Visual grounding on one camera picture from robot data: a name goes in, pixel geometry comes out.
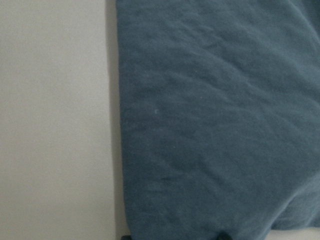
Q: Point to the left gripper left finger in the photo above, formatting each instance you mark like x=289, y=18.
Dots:
x=126, y=237

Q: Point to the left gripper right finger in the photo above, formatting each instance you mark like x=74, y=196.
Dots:
x=223, y=236

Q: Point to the black graphic t-shirt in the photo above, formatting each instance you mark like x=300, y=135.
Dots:
x=220, y=117

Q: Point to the brown paper table cover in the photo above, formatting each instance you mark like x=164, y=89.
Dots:
x=61, y=164

